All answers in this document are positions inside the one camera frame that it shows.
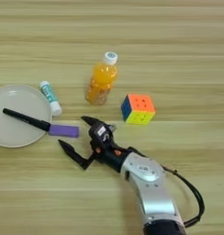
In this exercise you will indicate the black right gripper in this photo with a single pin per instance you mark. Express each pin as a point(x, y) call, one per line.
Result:
point(110, 154)

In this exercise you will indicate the purple rectangular block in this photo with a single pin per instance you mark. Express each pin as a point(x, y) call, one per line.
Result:
point(64, 131)

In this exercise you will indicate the teal and white glue stick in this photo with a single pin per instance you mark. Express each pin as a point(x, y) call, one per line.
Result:
point(49, 95)

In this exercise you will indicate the orange juice bottle white cap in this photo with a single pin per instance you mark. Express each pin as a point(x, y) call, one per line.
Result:
point(101, 81)

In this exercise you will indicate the colourful puzzle cube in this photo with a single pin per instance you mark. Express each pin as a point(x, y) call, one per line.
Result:
point(140, 104)

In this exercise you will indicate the black marker pen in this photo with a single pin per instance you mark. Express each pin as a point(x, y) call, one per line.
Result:
point(25, 119)

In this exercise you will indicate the round white plate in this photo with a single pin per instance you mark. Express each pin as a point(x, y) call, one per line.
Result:
point(16, 128)

